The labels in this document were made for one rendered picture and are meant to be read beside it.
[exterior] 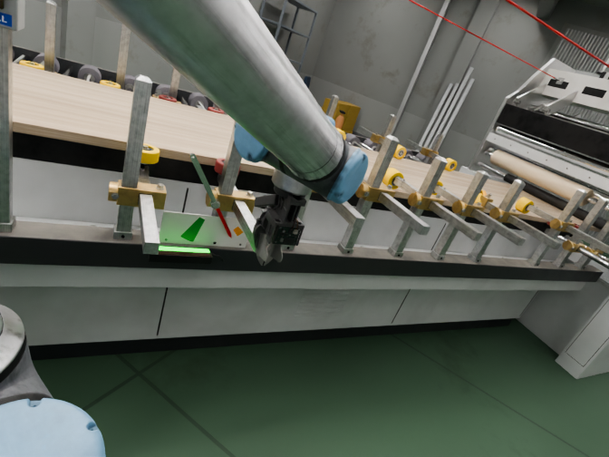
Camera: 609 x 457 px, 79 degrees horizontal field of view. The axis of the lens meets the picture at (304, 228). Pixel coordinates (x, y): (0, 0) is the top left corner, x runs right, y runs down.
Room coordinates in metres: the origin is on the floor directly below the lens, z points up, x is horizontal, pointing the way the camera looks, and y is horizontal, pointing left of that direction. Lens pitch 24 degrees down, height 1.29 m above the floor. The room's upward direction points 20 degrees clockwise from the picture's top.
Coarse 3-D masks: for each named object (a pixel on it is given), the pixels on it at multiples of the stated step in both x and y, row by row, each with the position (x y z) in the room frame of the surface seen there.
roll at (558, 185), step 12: (492, 156) 3.31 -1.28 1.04; (504, 156) 3.24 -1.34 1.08; (504, 168) 3.21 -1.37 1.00; (516, 168) 3.11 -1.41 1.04; (528, 168) 3.04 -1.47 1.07; (540, 168) 3.01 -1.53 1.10; (528, 180) 3.03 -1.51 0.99; (540, 180) 2.92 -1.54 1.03; (552, 180) 2.86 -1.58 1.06; (564, 180) 2.81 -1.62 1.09; (564, 192) 2.76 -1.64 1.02; (588, 192) 2.67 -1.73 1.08
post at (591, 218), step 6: (600, 204) 2.05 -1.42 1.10; (606, 204) 2.06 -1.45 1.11; (594, 210) 2.06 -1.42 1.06; (600, 210) 2.05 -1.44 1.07; (588, 216) 2.06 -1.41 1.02; (594, 216) 2.04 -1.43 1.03; (582, 222) 2.07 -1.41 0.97; (588, 222) 2.05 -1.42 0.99; (582, 228) 2.05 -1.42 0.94; (588, 228) 2.05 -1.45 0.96; (570, 240) 2.07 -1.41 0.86; (576, 240) 2.04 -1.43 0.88; (564, 252) 2.06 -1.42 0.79; (570, 252) 2.05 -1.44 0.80; (558, 258) 2.06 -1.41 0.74; (564, 258) 2.04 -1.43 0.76
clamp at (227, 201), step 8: (216, 192) 0.97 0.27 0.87; (240, 192) 1.02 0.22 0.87; (208, 200) 0.95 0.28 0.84; (224, 200) 0.96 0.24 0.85; (232, 200) 0.98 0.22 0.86; (240, 200) 0.99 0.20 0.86; (248, 200) 1.00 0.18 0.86; (224, 208) 0.97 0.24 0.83; (232, 208) 0.98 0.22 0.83; (248, 208) 1.01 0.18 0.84
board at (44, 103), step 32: (32, 96) 1.10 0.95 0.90; (64, 96) 1.22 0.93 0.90; (96, 96) 1.35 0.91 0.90; (128, 96) 1.52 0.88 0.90; (32, 128) 0.89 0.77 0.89; (64, 128) 0.95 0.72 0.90; (96, 128) 1.03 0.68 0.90; (128, 128) 1.14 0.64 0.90; (160, 128) 1.26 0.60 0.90; (192, 128) 1.40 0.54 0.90; (224, 128) 1.58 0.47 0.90
